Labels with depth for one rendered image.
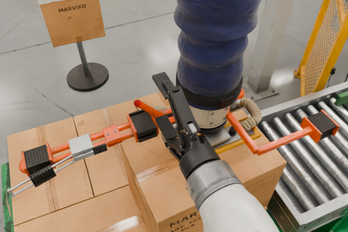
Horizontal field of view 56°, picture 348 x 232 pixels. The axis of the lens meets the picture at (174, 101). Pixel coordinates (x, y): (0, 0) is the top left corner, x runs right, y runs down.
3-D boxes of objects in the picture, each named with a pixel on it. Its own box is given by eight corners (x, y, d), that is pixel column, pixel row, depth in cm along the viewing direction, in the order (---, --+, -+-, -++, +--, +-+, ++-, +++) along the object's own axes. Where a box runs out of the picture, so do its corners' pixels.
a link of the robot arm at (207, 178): (196, 220, 58) (182, 193, 62) (239, 201, 61) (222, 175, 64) (199, 196, 51) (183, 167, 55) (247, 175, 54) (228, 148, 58)
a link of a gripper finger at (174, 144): (198, 144, 64) (200, 150, 65) (179, 136, 75) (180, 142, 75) (180, 150, 63) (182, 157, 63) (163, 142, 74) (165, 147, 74)
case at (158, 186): (225, 147, 190) (234, 100, 161) (267, 205, 165) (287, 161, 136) (129, 188, 172) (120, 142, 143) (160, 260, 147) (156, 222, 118)
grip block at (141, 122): (149, 116, 118) (148, 105, 114) (159, 136, 112) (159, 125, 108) (127, 124, 116) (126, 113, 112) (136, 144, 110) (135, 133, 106)
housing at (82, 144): (90, 140, 111) (88, 132, 108) (96, 155, 107) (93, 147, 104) (70, 147, 109) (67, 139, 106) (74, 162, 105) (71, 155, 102)
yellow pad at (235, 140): (246, 119, 131) (248, 111, 127) (261, 137, 124) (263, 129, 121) (169, 148, 121) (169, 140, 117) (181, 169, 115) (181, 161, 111)
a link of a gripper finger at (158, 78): (165, 99, 64) (165, 97, 63) (151, 77, 68) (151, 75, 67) (179, 95, 64) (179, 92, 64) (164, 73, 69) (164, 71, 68)
